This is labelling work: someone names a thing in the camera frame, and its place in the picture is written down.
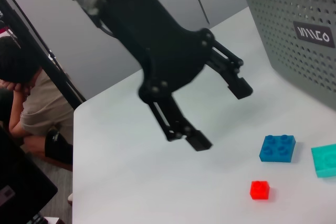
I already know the seated person beige shirt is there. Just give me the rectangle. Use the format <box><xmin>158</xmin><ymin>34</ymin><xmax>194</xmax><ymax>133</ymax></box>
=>
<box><xmin>0</xmin><ymin>36</ymin><xmax>75</xmax><ymax>167</ymax></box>

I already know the blue square toy block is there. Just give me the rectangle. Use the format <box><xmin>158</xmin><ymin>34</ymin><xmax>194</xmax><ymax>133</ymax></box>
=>
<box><xmin>259</xmin><ymin>134</ymin><xmax>297</xmax><ymax>163</ymax></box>

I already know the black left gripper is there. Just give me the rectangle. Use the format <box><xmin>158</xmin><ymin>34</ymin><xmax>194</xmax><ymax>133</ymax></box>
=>
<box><xmin>90</xmin><ymin>0</ymin><xmax>254</xmax><ymax>152</ymax></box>

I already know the black stand pole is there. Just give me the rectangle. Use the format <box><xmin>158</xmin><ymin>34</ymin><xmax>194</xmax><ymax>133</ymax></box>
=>
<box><xmin>0</xmin><ymin>0</ymin><xmax>87</xmax><ymax>110</ymax></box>

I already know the grey-green perforated storage bin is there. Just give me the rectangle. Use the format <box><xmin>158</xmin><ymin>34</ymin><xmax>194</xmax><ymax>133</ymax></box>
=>
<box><xmin>235</xmin><ymin>0</ymin><xmax>336</xmax><ymax>110</ymax></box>

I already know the black monitor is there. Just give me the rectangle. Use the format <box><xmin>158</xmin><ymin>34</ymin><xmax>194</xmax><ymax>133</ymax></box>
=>
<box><xmin>0</xmin><ymin>126</ymin><xmax>58</xmax><ymax>222</ymax></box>

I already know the small red toy block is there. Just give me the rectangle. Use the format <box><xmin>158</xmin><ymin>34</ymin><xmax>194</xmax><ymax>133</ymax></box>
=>
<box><xmin>249</xmin><ymin>180</ymin><xmax>271</xmax><ymax>201</ymax></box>

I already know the teal square toy block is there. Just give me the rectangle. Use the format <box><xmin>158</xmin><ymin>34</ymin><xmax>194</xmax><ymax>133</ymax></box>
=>
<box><xmin>311</xmin><ymin>144</ymin><xmax>336</xmax><ymax>178</ymax></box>

